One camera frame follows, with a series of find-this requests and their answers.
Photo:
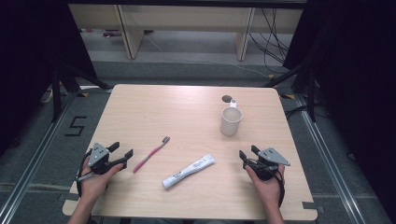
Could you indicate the pink toothbrush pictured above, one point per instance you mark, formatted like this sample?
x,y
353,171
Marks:
x,y
149,155

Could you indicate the yellow tape piece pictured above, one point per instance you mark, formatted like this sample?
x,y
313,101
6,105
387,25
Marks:
x,y
289,96
83,94

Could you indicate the metal floor rail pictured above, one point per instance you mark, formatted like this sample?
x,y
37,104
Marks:
x,y
330,168
34,158

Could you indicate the beige wooden desk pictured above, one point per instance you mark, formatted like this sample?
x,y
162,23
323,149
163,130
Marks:
x,y
186,17

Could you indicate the dark curtain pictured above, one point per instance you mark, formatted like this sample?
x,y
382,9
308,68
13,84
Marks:
x,y
31,62
358,77

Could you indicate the white cup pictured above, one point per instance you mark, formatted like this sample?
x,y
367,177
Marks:
x,y
230,124

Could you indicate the black tape strip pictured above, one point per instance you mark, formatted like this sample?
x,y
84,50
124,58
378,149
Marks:
x,y
70,197
311,206

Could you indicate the person's right hand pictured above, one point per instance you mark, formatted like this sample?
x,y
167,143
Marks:
x,y
271,188

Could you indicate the black metal stand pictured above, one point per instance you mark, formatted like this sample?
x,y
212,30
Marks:
x,y
311,93
56,93

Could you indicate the white toothpaste tube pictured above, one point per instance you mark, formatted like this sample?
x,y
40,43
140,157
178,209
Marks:
x,y
190,170

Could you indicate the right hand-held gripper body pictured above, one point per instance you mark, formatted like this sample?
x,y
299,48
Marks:
x,y
271,155

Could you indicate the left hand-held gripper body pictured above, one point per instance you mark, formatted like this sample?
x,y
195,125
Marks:
x,y
99,154

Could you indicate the person's left hand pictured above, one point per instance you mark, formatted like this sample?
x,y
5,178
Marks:
x,y
93,185

